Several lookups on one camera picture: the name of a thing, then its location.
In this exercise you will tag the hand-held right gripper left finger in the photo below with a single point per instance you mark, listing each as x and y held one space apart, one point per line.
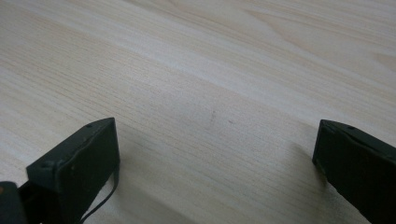
84 161

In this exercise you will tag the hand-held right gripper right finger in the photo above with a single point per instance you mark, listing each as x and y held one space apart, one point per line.
361 165

